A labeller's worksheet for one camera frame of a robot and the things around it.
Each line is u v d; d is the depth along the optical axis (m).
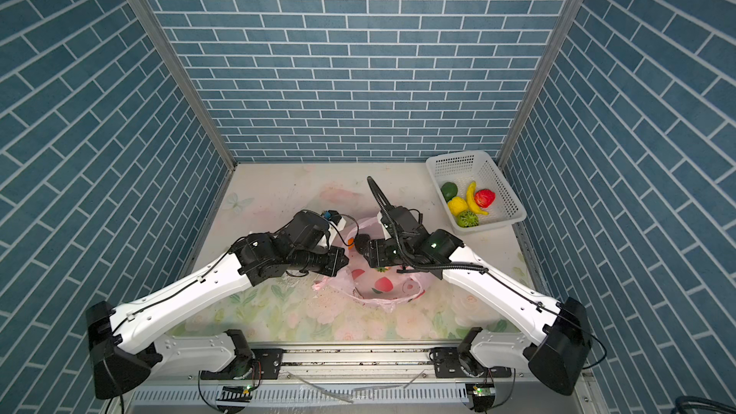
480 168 1.13
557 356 0.38
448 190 1.04
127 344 0.39
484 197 1.04
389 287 0.87
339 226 0.67
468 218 0.96
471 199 1.05
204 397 0.69
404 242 0.55
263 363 0.73
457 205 1.00
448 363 0.74
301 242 0.54
